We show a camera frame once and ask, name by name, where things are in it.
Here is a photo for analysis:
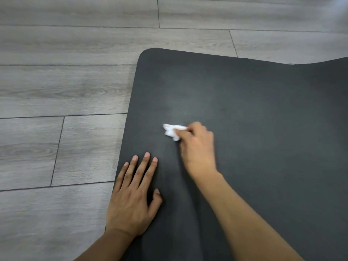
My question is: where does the dark grey yoga mat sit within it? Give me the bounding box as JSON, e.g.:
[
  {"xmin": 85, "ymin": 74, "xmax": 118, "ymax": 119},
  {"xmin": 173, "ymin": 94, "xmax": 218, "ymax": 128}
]
[{"xmin": 104, "ymin": 48, "xmax": 348, "ymax": 261}]

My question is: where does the white wipe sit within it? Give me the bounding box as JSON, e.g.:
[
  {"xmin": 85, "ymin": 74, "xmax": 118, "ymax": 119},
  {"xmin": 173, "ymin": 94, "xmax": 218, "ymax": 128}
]
[{"xmin": 162, "ymin": 123, "xmax": 189, "ymax": 142}]

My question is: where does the person's right forearm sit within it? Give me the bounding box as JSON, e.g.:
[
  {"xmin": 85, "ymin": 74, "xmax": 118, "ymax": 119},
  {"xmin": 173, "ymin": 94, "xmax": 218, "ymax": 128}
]
[{"xmin": 194, "ymin": 171, "xmax": 305, "ymax": 261}]

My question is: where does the person's right hand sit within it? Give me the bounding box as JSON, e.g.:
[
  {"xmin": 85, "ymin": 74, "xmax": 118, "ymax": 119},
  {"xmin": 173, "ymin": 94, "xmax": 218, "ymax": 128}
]
[{"xmin": 174, "ymin": 122, "xmax": 219, "ymax": 181}]

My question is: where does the person's left hand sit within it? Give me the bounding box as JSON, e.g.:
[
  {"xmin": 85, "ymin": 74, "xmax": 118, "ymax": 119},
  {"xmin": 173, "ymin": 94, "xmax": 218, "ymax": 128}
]
[{"xmin": 105, "ymin": 152, "xmax": 163, "ymax": 239}]

